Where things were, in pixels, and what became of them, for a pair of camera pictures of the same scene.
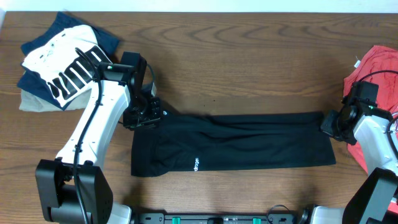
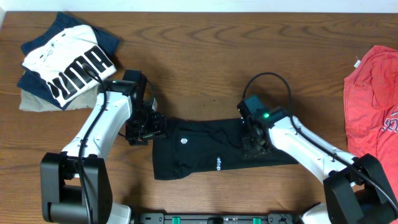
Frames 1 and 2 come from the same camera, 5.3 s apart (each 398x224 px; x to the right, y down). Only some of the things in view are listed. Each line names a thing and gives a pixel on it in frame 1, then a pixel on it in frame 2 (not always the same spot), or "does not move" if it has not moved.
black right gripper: [329, 123] → [249, 143]
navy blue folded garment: [32, 81] does not move
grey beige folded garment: [29, 101] does not move
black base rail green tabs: [216, 218] does not move
